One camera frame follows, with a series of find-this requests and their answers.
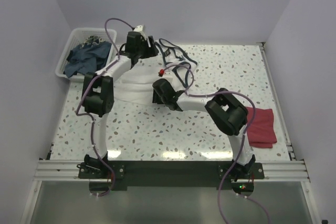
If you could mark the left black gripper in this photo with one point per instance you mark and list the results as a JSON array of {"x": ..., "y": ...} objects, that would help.
[{"x": 151, "y": 51}]

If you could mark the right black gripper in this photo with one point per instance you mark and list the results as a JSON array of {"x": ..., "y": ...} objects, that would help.
[{"x": 156, "y": 98}]

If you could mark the white tank top navy trim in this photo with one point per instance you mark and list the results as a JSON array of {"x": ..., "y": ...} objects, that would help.
[{"x": 135, "y": 86}]

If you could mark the red tank top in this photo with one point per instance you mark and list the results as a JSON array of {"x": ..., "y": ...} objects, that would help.
[{"x": 261, "y": 133}]

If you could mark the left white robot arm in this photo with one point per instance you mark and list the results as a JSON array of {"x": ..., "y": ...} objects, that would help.
[{"x": 98, "y": 89}]

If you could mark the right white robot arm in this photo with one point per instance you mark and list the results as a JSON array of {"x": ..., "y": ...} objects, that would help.
[{"x": 226, "y": 111}]

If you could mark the patterned tank top in basket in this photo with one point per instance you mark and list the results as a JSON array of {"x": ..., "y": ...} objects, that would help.
[{"x": 92, "y": 40}]

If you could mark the blue denim tank top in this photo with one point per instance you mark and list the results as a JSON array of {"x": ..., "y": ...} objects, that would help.
[{"x": 86, "y": 58}]

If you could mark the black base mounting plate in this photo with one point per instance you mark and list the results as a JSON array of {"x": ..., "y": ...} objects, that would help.
[{"x": 121, "y": 175}]

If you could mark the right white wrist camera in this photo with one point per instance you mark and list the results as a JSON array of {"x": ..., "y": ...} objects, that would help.
[{"x": 165, "y": 74}]

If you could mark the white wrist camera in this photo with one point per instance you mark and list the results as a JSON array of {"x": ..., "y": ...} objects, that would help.
[
  {"x": 165, "y": 74},
  {"x": 139, "y": 29}
]

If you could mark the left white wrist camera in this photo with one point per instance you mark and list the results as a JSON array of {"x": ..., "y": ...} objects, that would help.
[{"x": 139, "y": 29}]

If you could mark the aluminium front rail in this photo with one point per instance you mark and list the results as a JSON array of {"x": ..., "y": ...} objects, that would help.
[{"x": 56, "y": 170}]

